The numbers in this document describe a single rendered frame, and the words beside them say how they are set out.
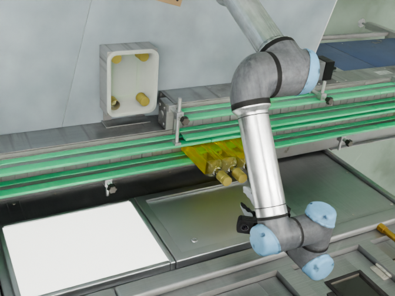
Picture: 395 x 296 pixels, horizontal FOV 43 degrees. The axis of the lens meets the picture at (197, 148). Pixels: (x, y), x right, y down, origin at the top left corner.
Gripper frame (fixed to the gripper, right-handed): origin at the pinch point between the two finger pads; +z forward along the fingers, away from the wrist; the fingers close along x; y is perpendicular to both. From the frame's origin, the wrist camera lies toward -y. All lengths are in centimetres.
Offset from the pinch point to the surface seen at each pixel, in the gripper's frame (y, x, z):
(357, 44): 123, 16, 86
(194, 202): -5.5, -12.6, 18.5
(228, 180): 0.3, 0.7, 9.2
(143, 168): -19.8, -3.5, 30.3
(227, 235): -3.9, -12.6, -0.9
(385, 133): 103, -10, 37
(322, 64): 60, 24, 42
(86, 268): -47.8, -13.1, 0.1
